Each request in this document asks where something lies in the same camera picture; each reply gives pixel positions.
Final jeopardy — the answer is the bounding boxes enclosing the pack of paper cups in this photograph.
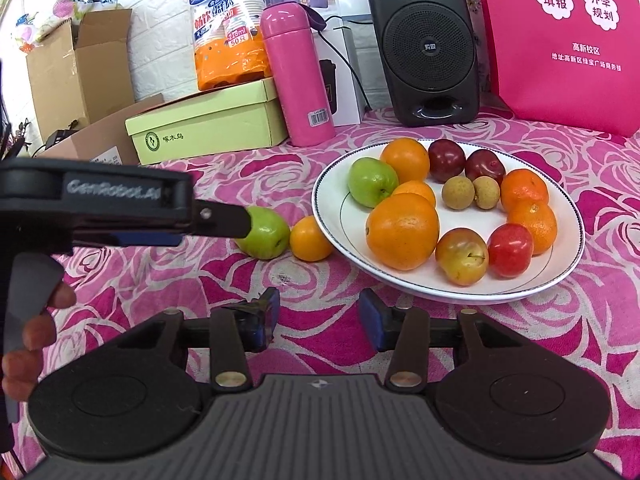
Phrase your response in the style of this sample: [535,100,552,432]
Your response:
[179,0,273,92]

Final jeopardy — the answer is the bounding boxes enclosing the pink printed bag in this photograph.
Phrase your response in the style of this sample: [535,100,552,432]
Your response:
[472,0,640,138]

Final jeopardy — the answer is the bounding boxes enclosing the white product box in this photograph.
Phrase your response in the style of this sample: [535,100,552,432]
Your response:
[312,25,367,127]

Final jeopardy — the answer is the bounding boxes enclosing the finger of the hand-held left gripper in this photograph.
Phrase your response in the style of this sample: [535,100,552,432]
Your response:
[115,231,184,248]
[192,199,254,239]

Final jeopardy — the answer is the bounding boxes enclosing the yellow red plum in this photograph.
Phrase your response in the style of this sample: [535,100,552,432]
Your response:
[435,227,490,287]

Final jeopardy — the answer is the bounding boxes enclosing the black cable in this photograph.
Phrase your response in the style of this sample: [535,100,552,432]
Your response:
[320,20,375,111]

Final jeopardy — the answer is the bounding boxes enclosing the person's left hand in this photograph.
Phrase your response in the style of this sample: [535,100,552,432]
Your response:
[0,280,77,402]

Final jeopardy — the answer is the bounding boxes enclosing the white plate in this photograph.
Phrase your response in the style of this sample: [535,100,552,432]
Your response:
[311,139,586,305]

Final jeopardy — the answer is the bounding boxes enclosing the dark red plum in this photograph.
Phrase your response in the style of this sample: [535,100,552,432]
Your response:
[428,140,467,184]
[465,149,506,186]

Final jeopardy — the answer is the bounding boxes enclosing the black power adapter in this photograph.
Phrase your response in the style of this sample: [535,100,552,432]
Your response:
[45,129,81,148]

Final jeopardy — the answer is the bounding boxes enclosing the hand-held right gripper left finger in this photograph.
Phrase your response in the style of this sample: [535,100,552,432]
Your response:
[107,287,281,394]

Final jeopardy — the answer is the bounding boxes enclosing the floral printed cloth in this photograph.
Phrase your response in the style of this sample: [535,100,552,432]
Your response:
[12,0,93,48]

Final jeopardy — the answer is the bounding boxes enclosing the open cardboard box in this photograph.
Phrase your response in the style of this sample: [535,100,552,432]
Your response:
[26,8,136,148]

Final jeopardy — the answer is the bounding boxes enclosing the tan longan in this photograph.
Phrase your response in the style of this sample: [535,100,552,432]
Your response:
[472,176,502,209]
[442,176,476,211]

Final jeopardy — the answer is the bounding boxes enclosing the green apple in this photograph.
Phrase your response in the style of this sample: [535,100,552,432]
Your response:
[235,206,292,261]
[348,157,400,208]

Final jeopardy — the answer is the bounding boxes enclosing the large orange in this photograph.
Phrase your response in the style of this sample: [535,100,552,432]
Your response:
[380,138,431,184]
[365,193,441,272]

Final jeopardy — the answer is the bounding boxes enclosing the pink rose tablecloth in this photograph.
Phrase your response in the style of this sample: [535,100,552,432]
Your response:
[10,107,640,466]

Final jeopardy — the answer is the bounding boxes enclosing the small orange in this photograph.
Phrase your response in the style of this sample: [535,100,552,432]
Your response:
[391,180,437,208]
[289,215,335,262]

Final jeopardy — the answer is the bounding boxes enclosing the pink thermos bottle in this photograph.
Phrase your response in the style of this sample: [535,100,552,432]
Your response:
[260,2,337,147]

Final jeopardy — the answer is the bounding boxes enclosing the bright red plum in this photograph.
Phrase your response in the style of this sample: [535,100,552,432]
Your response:
[487,223,535,279]

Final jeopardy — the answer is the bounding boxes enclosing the black speaker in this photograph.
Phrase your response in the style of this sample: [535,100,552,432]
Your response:
[365,0,482,128]

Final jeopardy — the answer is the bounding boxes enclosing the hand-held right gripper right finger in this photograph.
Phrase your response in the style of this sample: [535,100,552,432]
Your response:
[360,288,533,393]

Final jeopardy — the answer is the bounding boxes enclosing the mandarin orange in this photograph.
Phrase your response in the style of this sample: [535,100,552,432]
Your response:
[500,169,550,211]
[506,200,558,257]

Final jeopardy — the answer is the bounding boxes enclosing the light green shoebox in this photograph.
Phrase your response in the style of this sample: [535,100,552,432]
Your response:
[125,77,291,166]

